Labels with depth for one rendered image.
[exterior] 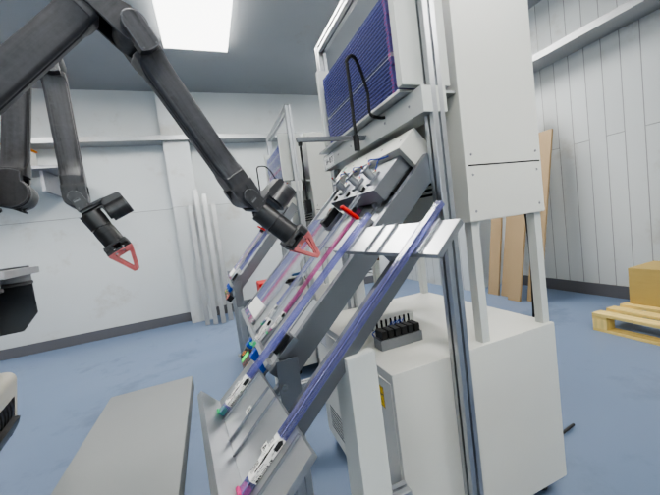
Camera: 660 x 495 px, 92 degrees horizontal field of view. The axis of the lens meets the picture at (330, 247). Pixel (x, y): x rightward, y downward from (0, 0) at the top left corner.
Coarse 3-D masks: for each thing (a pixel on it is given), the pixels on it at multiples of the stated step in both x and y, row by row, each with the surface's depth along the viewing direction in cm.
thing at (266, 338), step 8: (280, 296) 114; (272, 304) 114; (296, 304) 95; (312, 304) 85; (264, 312) 116; (280, 312) 102; (288, 312) 96; (304, 312) 86; (256, 320) 117; (296, 320) 86; (256, 328) 111; (296, 328) 83; (264, 336) 96; (272, 336) 93; (264, 344) 94; (272, 352) 84; (272, 360) 81
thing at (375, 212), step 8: (328, 208) 145; (336, 208) 134; (368, 208) 101; (376, 208) 95; (320, 216) 147; (360, 216) 102; (376, 216) 91; (344, 224) 110; (352, 224) 103; (328, 232) 119; (336, 232) 111; (320, 240) 121
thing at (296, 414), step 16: (432, 208) 53; (416, 240) 51; (400, 256) 50; (384, 288) 48; (368, 304) 47; (352, 336) 46; (336, 352) 45; (320, 368) 45; (320, 384) 44; (304, 400) 43; (288, 416) 43; (288, 432) 42
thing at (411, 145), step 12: (408, 132) 92; (384, 144) 104; (396, 144) 92; (408, 144) 89; (420, 144) 91; (372, 156) 106; (384, 156) 96; (408, 156) 89; (420, 156) 91; (348, 168) 127; (360, 168) 112; (336, 180) 134
